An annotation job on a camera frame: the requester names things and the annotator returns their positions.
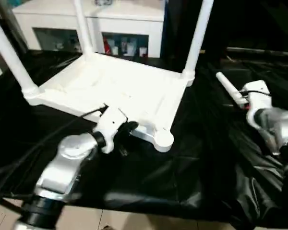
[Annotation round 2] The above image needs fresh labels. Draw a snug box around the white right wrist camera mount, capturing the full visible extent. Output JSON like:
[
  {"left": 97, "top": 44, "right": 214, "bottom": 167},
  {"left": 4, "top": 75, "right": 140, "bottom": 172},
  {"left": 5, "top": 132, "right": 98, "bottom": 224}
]
[{"left": 240, "top": 80, "right": 272, "bottom": 130}]

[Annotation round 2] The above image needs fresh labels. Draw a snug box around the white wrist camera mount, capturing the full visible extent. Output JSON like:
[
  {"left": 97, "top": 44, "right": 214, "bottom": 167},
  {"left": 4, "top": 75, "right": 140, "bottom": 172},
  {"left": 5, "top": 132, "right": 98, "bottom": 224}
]
[
  {"left": 93, "top": 105, "right": 130, "bottom": 154},
  {"left": 240, "top": 80, "right": 272, "bottom": 130}
]

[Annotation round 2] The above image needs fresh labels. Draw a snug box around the white glass-door cabinet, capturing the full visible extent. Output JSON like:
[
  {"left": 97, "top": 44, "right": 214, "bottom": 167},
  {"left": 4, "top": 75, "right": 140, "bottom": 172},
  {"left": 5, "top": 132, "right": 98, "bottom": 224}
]
[{"left": 12, "top": 0, "right": 166, "bottom": 58}]

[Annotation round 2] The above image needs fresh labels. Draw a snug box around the black cabinet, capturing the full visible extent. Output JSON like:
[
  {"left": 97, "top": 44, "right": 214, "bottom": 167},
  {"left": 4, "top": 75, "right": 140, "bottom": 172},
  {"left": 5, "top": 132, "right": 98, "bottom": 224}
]
[{"left": 164, "top": 0, "right": 288, "bottom": 63}]

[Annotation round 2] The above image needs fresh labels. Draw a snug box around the white plastic table leg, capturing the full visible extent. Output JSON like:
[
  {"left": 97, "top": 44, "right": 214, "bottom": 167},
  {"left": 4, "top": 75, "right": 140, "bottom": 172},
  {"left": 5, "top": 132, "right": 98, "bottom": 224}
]
[
  {"left": 72, "top": 0, "right": 95, "bottom": 60},
  {"left": 215, "top": 71, "right": 248, "bottom": 108},
  {"left": 181, "top": 0, "right": 215, "bottom": 79},
  {"left": 0, "top": 11, "right": 45, "bottom": 106}
]

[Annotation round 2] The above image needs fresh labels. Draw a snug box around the grey curtain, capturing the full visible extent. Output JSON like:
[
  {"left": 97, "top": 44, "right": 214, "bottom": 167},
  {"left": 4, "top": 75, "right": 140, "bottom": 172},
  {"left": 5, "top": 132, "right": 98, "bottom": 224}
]
[{"left": 0, "top": 0, "right": 28, "bottom": 77}]

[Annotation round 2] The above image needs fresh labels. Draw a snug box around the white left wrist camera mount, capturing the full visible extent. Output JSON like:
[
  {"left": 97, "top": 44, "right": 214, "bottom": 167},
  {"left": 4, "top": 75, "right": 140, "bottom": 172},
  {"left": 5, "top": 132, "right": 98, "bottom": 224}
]
[{"left": 93, "top": 105, "right": 130, "bottom": 154}]

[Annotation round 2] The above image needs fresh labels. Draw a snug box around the white plastic table top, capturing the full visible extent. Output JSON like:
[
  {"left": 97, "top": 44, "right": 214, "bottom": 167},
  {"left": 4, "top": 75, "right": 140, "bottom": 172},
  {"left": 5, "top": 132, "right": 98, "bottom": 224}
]
[{"left": 23, "top": 53, "right": 195, "bottom": 153}]

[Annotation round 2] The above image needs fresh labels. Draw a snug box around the black work mat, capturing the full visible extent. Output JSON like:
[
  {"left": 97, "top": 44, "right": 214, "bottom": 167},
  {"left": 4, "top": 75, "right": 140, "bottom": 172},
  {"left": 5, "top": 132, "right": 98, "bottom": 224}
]
[{"left": 0, "top": 49, "right": 288, "bottom": 230}]

